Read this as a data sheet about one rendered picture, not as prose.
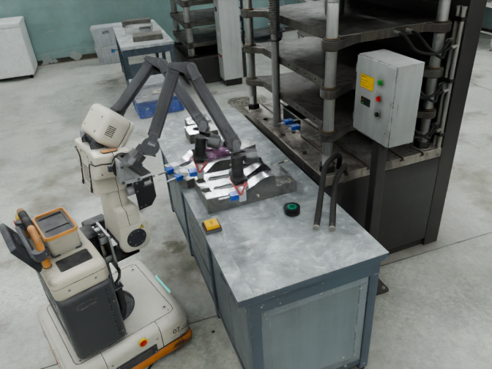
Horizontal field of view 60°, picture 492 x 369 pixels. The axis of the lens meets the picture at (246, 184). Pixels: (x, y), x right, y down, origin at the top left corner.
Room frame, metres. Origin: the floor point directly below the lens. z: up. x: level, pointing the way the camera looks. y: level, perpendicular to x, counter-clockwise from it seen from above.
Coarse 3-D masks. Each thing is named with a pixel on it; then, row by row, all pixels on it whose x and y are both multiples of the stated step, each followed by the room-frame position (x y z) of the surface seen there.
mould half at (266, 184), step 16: (208, 176) 2.04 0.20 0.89; (256, 176) 1.95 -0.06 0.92; (272, 176) 1.93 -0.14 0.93; (288, 176) 2.03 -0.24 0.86; (224, 192) 1.87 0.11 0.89; (256, 192) 1.90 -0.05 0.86; (272, 192) 1.93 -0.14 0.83; (288, 192) 1.96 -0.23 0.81; (208, 208) 1.81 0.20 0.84; (224, 208) 1.84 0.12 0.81
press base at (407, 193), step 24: (408, 168) 2.30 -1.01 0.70; (432, 168) 2.37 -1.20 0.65; (360, 192) 2.19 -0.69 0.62; (384, 192) 2.25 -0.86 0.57; (408, 192) 2.31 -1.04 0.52; (432, 192) 2.38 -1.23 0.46; (360, 216) 2.20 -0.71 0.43; (384, 216) 2.26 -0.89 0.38; (408, 216) 2.32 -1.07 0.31; (384, 240) 2.27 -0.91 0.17; (408, 240) 2.33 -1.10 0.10
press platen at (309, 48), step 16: (256, 48) 3.20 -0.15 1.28; (288, 48) 3.08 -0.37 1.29; (304, 48) 3.05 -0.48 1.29; (320, 48) 3.02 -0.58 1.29; (352, 48) 2.96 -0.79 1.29; (368, 48) 2.93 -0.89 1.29; (384, 48) 2.90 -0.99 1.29; (288, 64) 2.77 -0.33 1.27; (304, 64) 2.65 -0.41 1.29; (320, 64) 2.63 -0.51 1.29; (352, 64) 2.58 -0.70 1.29; (320, 80) 2.37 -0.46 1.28; (336, 80) 2.31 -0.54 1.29; (352, 80) 2.29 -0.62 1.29; (320, 96) 2.19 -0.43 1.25; (336, 96) 2.15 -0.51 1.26; (432, 96) 2.32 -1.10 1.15
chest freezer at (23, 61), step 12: (0, 24) 7.52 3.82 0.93; (12, 24) 7.56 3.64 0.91; (24, 24) 8.17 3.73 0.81; (0, 36) 7.50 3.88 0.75; (12, 36) 7.56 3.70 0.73; (24, 36) 7.78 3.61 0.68; (0, 48) 7.48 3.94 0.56; (12, 48) 7.54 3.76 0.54; (24, 48) 7.59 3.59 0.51; (0, 60) 7.47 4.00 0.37; (12, 60) 7.52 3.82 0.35; (24, 60) 7.57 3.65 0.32; (36, 60) 8.23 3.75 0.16; (0, 72) 7.45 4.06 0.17; (12, 72) 7.50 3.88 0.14; (24, 72) 7.55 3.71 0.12
